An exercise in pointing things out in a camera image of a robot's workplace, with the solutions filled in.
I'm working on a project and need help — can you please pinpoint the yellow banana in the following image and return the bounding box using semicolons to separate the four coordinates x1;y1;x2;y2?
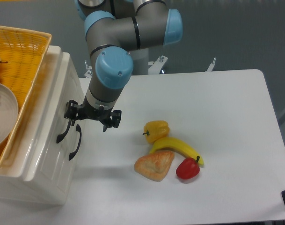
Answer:
149;137;204;166

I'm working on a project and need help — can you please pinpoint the yellow bell pepper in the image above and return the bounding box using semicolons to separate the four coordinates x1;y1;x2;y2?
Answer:
143;120;170;144

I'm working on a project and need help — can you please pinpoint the white drawer cabinet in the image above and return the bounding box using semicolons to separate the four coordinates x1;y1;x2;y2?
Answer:
0;46;85;204

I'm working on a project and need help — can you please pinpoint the grey round plate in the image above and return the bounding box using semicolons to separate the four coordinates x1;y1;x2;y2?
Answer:
0;83;19;145

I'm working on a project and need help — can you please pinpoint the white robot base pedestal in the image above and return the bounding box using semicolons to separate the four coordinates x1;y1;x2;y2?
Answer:
130;48;149;75

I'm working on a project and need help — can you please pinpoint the yellow woven basket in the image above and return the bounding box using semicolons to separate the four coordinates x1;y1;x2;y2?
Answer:
0;25;52;168

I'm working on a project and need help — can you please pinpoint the black drawer handle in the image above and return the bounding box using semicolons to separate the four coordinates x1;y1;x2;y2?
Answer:
68;124;82;161
56;103;73;144

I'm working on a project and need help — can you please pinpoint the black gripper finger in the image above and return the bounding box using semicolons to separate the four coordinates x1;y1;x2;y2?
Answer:
102;110;122;132
64;100;83;126

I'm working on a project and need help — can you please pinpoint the black top drawer handle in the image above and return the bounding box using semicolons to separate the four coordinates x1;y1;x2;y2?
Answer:
56;103;73;144

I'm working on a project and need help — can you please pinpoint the black lower drawer handle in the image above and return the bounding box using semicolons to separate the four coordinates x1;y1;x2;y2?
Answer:
68;124;82;161

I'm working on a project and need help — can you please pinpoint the triangular pastry bread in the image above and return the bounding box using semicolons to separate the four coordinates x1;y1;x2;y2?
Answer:
134;150;175;182

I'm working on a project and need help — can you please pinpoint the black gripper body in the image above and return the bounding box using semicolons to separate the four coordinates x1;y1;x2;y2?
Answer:
79;98;112;124

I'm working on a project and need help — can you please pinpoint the red bell pepper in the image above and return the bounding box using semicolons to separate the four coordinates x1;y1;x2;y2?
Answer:
176;156;200;180

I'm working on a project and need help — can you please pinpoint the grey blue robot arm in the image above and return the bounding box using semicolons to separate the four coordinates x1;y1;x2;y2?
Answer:
64;0;183;129

